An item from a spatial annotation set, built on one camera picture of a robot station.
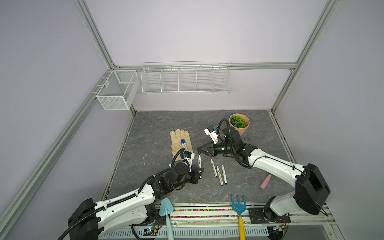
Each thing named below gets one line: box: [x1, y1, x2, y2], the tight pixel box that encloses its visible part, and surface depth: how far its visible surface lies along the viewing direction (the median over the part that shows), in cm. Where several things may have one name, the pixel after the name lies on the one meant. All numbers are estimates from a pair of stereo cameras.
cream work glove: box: [170, 129, 193, 161], surface depth 106 cm
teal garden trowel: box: [159, 198, 174, 240], surface depth 75 cm
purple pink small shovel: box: [260, 173, 272, 190], surface depth 84 cm
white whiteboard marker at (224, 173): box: [221, 164, 228, 185], surface depth 88 cm
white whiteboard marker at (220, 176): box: [216, 165, 224, 187], surface depth 88 cm
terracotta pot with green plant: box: [229, 113, 250, 136], surface depth 101 cm
